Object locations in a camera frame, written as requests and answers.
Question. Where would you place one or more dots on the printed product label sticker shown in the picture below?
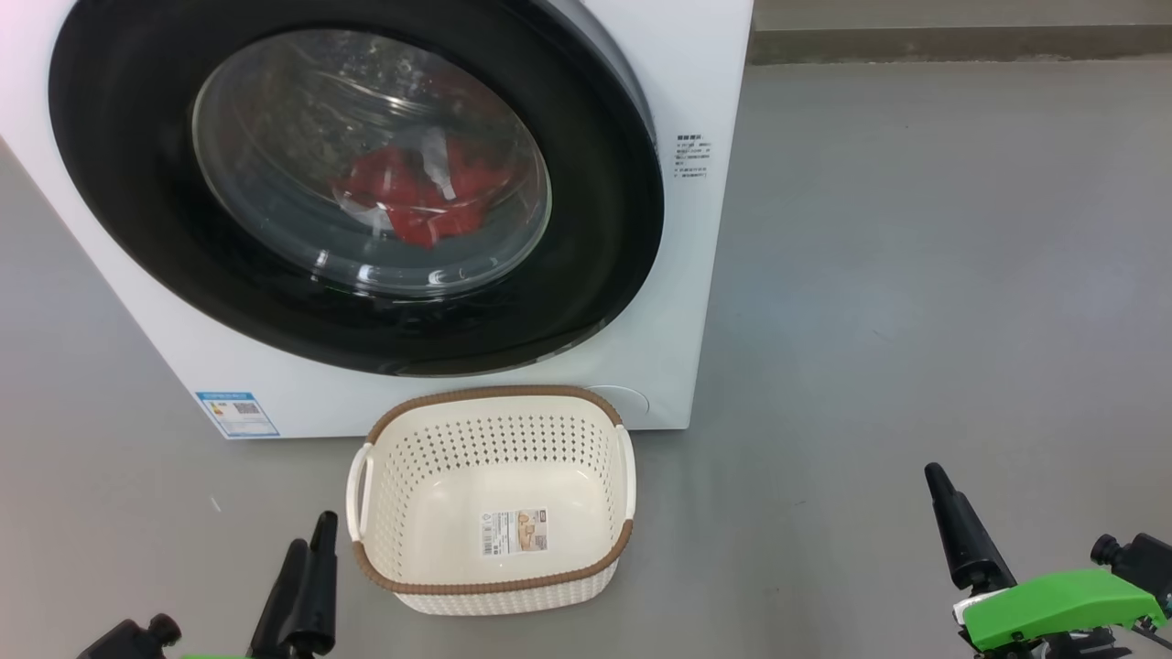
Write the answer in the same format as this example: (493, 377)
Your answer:
(515, 533)

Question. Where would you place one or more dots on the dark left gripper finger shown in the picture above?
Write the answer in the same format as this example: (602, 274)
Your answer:
(320, 586)
(279, 604)

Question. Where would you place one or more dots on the white front-load washing machine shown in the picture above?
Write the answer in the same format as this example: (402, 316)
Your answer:
(641, 110)

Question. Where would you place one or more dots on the black text warning label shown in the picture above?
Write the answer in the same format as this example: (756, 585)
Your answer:
(691, 156)

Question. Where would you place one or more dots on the black round glass washer door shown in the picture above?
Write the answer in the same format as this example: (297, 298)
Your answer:
(119, 183)

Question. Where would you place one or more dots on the round white filter cover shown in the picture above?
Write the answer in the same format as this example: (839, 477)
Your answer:
(632, 403)

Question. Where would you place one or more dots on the grey skirting board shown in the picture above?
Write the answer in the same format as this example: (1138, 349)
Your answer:
(961, 44)

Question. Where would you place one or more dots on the blue energy label sticker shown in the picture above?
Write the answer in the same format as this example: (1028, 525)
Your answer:
(238, 414)

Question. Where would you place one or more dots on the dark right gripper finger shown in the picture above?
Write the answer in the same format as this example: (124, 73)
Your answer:
(966, 540)

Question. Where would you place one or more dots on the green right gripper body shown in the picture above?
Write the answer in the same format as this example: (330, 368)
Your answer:
(1053, 604)

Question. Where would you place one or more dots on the red and white garment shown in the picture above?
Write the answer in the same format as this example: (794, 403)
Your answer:
(421, 197)

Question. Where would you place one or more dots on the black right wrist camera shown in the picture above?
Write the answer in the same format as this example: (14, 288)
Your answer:
(1140, 558)

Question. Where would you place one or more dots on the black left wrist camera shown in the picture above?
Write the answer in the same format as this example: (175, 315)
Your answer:
(128, 641)

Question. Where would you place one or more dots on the cream laundry basket brown rim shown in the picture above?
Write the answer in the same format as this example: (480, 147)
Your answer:
(494, 494)

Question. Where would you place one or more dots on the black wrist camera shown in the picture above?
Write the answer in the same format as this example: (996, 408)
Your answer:
(128, 641)
(1140, 558)

